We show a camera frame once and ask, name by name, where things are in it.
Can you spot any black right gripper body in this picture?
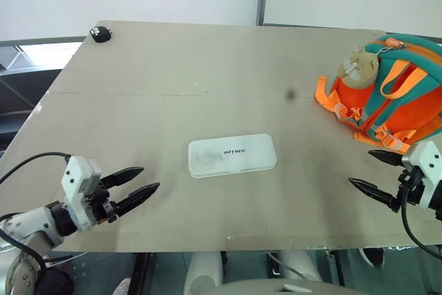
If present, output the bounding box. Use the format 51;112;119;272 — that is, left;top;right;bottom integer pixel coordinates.
396;169;426;208

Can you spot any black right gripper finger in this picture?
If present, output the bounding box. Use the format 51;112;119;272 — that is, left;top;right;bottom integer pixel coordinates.
367;150;405;168
347;177;402;213

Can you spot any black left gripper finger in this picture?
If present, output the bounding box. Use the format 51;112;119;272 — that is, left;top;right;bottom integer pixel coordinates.
113;182;161;219
101;166;144;191

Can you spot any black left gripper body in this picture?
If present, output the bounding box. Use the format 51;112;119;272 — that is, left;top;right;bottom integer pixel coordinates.
84;174;118;225

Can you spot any orange and teal backpack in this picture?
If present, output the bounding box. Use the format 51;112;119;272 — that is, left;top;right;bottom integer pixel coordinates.
314;33;442;153

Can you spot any white translucent pencil case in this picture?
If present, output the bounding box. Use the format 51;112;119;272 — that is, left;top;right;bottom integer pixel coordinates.
187;132;278;180

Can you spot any black table leg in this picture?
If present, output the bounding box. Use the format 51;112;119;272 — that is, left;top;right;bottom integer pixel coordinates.
128;252;153;295

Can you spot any small black remote with buttons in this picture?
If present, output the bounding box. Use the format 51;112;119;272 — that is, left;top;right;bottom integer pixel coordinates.
89;26;113;44

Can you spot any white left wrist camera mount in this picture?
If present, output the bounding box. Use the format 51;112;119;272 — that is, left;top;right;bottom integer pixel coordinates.
61;156;103;233

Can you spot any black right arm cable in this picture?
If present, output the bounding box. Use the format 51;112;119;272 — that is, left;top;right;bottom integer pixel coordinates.
400;184;442;262

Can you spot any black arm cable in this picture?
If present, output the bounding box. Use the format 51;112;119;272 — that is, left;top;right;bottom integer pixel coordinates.
0;151;73;185
400;184;442;262

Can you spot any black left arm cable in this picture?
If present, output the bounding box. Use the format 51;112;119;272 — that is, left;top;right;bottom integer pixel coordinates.
0;151;73;185

